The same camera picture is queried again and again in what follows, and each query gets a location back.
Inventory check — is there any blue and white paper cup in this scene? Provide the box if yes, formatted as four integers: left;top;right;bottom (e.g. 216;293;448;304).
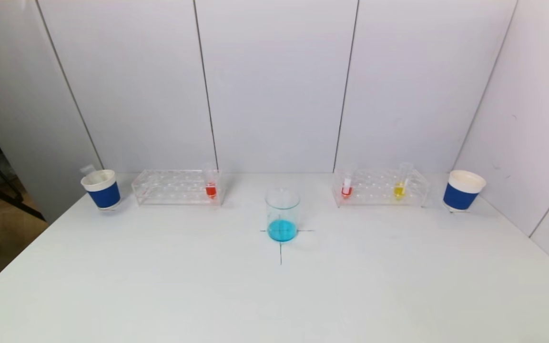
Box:
443;170;487;212
81;169;122;211

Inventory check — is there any clear acrylic test tube rack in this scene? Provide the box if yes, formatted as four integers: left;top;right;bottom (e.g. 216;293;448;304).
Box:
132;169;225;206
332;168;431;208

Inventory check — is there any clear glass beaker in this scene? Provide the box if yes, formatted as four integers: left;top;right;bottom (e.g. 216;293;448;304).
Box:
265;187;301;242

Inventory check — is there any test tube with yellow pigment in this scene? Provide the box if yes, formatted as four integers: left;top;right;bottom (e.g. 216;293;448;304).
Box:
394;162;414;201

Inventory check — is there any test tube with orange-red pigment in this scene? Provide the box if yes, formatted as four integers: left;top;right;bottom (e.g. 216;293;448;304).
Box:
203;163;218;200

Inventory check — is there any white-labelled test tube red pigment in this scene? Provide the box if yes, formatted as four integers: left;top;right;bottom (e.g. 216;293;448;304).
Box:
342;163;357;199

